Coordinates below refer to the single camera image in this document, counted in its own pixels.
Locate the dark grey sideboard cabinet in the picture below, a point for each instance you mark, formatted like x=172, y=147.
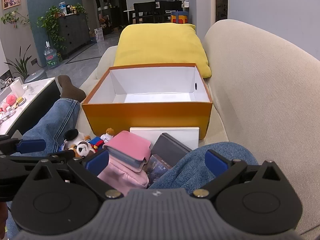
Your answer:
x=75, y=31

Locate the left leg blue jeans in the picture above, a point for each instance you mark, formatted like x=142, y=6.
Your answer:
x=51, y=128

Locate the yellow cushion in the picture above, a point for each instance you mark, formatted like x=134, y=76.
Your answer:
x=148, y=43

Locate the toilet paper roll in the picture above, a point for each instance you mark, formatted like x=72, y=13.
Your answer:
x=17, y=88

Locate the orange cardboard box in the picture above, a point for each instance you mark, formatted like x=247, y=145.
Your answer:
x=149, y=95

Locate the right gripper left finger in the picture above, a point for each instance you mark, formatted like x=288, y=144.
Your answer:
x=88, y=169

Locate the pink card holder wallet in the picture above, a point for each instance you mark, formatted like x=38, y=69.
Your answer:
x=129, y=149

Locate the pink fabric pouch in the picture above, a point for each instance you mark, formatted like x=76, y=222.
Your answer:
x=123, y=178

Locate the framed wall picture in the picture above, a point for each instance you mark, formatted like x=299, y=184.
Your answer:
x=10, y=3

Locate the brown sock foot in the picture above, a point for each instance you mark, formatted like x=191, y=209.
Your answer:
x=69, y=91

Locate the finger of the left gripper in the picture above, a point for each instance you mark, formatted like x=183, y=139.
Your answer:
x=10, y=146
x=58, y=157

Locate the white marble coffee table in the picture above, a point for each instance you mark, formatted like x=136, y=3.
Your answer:
x=40, y=97

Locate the red dark book box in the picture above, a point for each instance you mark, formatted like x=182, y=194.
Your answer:
x=155, y=168

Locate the dark dining table chairs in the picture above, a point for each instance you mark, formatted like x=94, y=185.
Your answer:
x=153, y=12

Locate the white black plush dog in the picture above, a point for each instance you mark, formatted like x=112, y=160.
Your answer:
x=71, y=138

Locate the red panda sailor plush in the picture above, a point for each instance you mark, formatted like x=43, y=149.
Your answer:
x=91, y=146

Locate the dark grey box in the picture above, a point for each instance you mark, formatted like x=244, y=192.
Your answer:
x=169, y=149

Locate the floor potted plant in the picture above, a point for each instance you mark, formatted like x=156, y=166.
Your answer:
x=20, y=63

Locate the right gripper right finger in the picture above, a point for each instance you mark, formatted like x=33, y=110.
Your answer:
x=225, y=172

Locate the colourful stool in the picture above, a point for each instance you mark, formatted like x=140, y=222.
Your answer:
x=180, y=17

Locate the pink plush toy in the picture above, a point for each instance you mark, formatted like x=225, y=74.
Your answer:
x=9, y=103

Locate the white glasses case box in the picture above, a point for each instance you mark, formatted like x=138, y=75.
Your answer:
x=189, y=136

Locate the water jug bottle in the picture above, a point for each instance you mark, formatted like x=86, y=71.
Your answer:
x=51, y=56

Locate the potted vine plant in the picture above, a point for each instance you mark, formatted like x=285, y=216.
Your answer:
x=49, y=22

